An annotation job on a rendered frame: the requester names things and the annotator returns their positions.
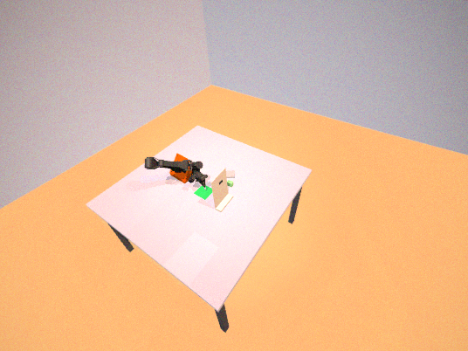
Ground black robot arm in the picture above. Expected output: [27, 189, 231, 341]
[145, 157, 203, 183]

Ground green square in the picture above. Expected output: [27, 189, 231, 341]
[194, 185, 212, 200]

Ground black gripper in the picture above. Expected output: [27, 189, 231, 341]
[191, 169, 208, 187]

